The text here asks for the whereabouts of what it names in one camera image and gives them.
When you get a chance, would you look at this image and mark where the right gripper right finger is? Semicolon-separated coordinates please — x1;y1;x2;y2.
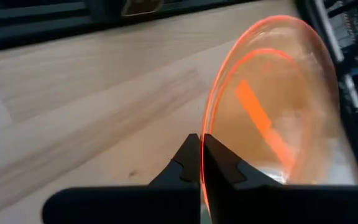
203;133;358;224

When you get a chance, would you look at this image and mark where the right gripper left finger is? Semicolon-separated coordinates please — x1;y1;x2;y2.
41;133;202;224

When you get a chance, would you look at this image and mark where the small orange transparent plate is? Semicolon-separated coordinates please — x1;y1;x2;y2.
200;14;358;215

